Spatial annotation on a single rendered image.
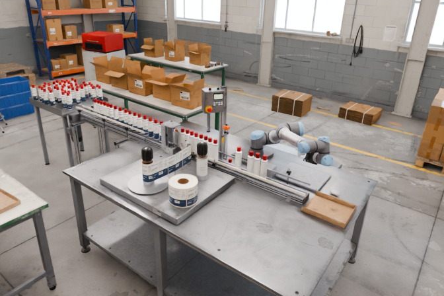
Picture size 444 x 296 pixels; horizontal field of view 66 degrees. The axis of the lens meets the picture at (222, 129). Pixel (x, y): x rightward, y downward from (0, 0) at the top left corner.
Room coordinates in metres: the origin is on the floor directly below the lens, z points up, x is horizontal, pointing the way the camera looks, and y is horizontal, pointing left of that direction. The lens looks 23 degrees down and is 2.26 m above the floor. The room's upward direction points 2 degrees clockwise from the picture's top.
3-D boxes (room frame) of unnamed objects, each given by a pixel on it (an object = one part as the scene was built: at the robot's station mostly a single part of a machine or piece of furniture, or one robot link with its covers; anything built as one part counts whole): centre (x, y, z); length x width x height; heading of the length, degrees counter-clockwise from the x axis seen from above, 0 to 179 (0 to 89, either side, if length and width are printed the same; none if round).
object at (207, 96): (2.71, 0.08, 1.38); 0.17 x 0.10 x 0.19; 110
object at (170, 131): (2.75, 0.44, 1.01); 0.14 x 0.13 x 0.26; 55
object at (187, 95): (4.35, 0.46, 0.97); 0.51 x 0.39 x 0.37; 149
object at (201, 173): (2.31, 0.14, 1.03); 0.09 x 0.09 x 0.30
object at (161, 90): (4.63, 0.77, 0.96); 0.53 x 0.45 x 0.37; 145
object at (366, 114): (6.18, -2.63, 0.11); 0.65 x 0.54 x 0.22; 51
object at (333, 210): (2.00, -0.77, 0.85); 0.30 x 0.26 x 0.04; 55
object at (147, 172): (2.19, 0.53, 1.04); 0.09 x 0.09 x 0.29
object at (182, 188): (2.01, 0.25, 0.95); 0.20 x 0.20 x 0.14
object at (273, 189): (2.58, 0.04, 0.85); 1.65 x 0.11 x 0.05; 55
